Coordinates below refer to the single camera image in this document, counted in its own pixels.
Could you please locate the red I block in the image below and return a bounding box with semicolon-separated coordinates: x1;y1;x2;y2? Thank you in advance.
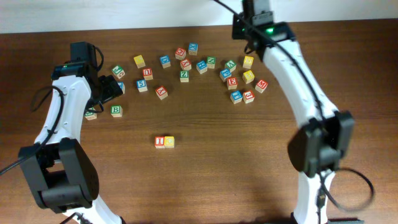
154;136;165;149

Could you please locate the yellow C block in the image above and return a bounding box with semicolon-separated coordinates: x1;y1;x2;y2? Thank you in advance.
164;136;175;148

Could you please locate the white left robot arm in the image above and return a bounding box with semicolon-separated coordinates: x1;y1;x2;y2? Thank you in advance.
18;42;124;223

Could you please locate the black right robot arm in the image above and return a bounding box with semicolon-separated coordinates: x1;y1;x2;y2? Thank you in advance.
232;1;354;223

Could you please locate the blue block left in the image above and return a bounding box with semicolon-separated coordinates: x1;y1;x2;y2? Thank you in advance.
118;82;126;94

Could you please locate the green J block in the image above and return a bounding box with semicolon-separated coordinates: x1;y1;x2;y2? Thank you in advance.
111;65;126;79

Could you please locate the green b block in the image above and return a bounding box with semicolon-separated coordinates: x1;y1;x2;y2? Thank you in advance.
111;105;123;118
84;108;97;120

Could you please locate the green B block far left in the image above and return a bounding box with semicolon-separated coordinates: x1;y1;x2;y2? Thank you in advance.
84;108;97;120

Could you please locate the blue 5 block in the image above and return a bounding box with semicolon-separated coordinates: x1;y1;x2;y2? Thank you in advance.
136;80;148;92

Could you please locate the yellow block upper left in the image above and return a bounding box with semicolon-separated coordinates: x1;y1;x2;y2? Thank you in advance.
133;55;146;68

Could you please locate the red U block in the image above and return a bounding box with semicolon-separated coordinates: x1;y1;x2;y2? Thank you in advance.
142;68;153;80

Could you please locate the red K block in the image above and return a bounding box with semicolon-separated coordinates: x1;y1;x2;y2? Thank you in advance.
155;86;168;100

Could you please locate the blue D block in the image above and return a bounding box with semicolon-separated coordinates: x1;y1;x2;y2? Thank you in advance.
160;55;171;68

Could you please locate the green Z block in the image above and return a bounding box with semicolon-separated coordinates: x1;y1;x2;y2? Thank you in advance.
180;71;189;83

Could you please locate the red O block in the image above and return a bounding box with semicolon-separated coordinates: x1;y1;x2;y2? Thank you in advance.
175;47;187;60

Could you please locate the red Y block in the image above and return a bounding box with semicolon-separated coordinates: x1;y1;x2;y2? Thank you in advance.
180;58;192;71

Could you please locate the blue X block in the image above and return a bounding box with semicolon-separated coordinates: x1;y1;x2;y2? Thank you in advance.
188;43;198;55

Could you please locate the blue H block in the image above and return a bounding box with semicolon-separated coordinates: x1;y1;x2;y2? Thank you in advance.
197;60;208;74

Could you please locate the green N block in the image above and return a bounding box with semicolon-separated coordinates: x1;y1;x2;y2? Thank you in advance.
206;56;216;69

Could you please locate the blue P block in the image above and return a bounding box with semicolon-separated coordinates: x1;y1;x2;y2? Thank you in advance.
220;68;231;82

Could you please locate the red E block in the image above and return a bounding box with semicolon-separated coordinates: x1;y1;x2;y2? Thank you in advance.
226;77;238;90

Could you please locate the green V block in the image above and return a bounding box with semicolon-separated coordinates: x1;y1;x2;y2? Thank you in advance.
224;60;237;73

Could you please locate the blue T block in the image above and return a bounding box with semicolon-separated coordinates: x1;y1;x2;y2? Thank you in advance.
230;90;243;104

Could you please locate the yellow block middle right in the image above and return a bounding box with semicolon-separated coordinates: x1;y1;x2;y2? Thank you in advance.
242;70;255;84

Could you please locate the red 3 block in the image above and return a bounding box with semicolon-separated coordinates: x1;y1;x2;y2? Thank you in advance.
243;90;255;103

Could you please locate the yellow block upper right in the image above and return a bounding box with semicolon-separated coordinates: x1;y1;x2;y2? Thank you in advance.
243;56;254;70

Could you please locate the red M block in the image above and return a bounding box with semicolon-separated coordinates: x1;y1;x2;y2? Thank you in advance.
255;80;268;93

